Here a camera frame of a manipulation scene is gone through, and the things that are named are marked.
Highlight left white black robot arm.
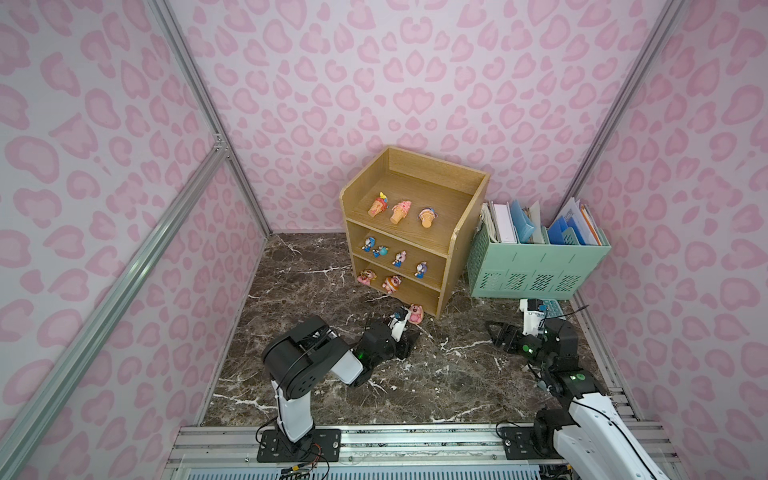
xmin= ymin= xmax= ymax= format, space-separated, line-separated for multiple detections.
xmin=262 ymin=313 xmax=420 ymax=449

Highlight mint green file organizer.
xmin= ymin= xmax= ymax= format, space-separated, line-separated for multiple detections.
xmin=467 ymin=226 xmax=611 ymax=300

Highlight small purple figure toy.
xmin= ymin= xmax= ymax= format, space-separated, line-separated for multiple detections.
xmin=414 ymin=261 xmax=428 ymax=279

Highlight wooden three-tier shelf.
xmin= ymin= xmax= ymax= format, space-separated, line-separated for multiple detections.
xmin=340 ymin=147 xmax=490 ymax=317

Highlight blue pink pig figure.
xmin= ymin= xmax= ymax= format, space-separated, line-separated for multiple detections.
xmin=392 ymin=250 xmax=407 ymax=268

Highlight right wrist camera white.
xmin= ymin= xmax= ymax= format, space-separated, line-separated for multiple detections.
xmin=519 ymin=299 xmax=547 ymax=336

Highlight pink round toy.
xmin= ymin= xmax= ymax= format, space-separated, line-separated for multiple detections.
xmin=406 ymin=304 xmax=424 ymax=325

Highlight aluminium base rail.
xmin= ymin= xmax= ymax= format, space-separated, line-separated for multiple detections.
xmin=161 ymin=419 xmax=685 ymax=480

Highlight sprinkled ice cream cone toy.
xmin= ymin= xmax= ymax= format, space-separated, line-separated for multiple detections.
xmin=368 ymin=192 xmax=388 ymax=218

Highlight pink ice cream cone toy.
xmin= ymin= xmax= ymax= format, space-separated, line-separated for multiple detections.
xmin=390 ymin=200 xmax=412 ymax=225

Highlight papers and folders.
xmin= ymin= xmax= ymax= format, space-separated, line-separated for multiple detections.
xmin=476 ymin=197 xmax=610 ymax=248

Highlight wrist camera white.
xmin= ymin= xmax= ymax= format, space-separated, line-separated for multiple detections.
xmin=388 ymin=307 xmax=410 ymax=342
xmin=519 ymin=299 xmax=547 ymax=336

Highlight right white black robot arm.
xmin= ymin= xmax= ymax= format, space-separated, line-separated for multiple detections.
xmin=486 ymin=317 xmax=668 ymax=479

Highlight pink red toy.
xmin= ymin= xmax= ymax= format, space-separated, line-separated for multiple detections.
xmin=382 ymin=275 xmax=402 ymax=295

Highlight small blue figure toy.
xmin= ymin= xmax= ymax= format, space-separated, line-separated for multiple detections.
xmin=362 ymin=236 xmax=376 ymax=255

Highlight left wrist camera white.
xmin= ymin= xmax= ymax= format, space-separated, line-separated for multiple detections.
xmin=388 ymin=307 xmax=410 ymax=342

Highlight mint green calculator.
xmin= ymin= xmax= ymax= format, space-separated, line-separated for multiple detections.
xmin=519 ymin=299 xmax=564 ymax=318

